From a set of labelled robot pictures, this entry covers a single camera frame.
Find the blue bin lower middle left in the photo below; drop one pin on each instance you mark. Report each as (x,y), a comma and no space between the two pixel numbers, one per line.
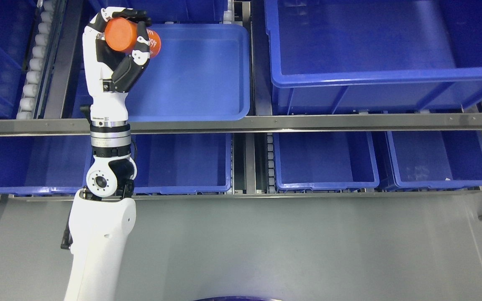
(183,164)

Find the white roller track left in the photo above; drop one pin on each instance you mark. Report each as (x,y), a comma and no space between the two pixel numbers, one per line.
(31,95)

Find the steel shelf rail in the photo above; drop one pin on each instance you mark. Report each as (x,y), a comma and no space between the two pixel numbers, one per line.
(257,124)

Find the blue bin top middle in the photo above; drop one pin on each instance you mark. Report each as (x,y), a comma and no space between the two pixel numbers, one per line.
(180,11)

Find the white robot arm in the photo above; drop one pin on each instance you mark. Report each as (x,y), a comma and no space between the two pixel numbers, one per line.
(103,214)

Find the blue bin lower middle right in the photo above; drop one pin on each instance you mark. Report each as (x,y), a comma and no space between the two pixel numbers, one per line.
(324,161)

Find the large blue bin upper right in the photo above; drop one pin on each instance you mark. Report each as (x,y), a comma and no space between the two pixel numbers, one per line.
(348,56)

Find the blue shallow tray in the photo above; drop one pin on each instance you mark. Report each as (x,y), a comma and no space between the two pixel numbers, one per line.
(200,74)

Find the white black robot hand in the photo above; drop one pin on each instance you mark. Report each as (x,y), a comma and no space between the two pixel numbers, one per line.
(111,75)

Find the orange cylindrical capacitor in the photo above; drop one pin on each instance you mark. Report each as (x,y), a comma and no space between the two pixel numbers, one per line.
(121,36)

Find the blue bin far left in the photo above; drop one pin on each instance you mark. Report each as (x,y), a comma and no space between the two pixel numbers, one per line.
(16,22)

